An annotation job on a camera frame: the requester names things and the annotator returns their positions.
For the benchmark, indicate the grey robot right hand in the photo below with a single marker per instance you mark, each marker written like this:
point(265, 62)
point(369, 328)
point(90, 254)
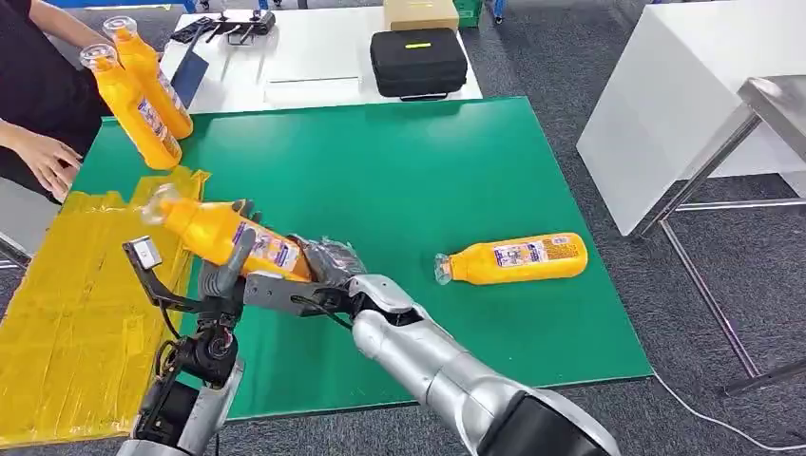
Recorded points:
point(334, 261)

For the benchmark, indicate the person's right hand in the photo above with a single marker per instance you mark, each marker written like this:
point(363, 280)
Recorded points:
point(50, 163)

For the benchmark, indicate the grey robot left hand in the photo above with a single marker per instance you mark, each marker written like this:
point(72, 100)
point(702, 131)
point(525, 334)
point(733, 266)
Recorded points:
point(220, 280)

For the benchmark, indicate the orange juice bottle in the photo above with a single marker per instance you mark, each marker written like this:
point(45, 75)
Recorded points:
point(478, 261)
point(208, 233)
point(135, 113)
point(157, 75)

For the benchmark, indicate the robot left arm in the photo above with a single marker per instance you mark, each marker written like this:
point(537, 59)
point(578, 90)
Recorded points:
point(201, 415)

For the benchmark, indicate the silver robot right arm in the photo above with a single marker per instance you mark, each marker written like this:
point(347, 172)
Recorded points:
point(441, 371)

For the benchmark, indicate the person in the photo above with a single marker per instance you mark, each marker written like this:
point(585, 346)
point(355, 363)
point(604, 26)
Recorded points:
point(38, 82)

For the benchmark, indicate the green table mat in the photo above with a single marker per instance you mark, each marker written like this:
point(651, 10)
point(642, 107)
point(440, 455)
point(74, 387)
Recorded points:
point(409, 182)

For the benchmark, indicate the yellow sheet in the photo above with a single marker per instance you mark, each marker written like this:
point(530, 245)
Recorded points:
point(63, 315)

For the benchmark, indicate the dark blue notebook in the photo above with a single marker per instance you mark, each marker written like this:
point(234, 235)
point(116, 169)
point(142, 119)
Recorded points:
point(190, 78)

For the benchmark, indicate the white paper sheet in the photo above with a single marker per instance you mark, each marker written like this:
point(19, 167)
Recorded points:
point(315, 91)

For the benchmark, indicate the white table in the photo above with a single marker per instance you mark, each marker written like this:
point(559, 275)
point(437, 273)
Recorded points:
point(315, 56)

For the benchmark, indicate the black carrying case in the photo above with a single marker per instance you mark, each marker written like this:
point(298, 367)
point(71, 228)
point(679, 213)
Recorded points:
point(417, 66)

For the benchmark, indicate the cardboard box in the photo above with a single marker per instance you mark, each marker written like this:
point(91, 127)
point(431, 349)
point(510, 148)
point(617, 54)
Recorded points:
point(420, 14)

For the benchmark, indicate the green crate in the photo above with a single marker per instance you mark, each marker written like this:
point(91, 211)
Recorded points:
point(469, 11)

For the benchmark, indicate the white cabinet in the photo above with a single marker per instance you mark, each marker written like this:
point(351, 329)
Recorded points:
point(667, 94)

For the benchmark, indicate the steel bench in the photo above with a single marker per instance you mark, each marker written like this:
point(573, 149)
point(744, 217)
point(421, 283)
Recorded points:
point(781, 104)

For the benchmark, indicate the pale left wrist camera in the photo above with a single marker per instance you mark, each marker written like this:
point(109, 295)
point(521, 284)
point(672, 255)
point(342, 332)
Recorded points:
point(143, 253)

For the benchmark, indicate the blue frame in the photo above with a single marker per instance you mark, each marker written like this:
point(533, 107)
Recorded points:
point(119, 3)

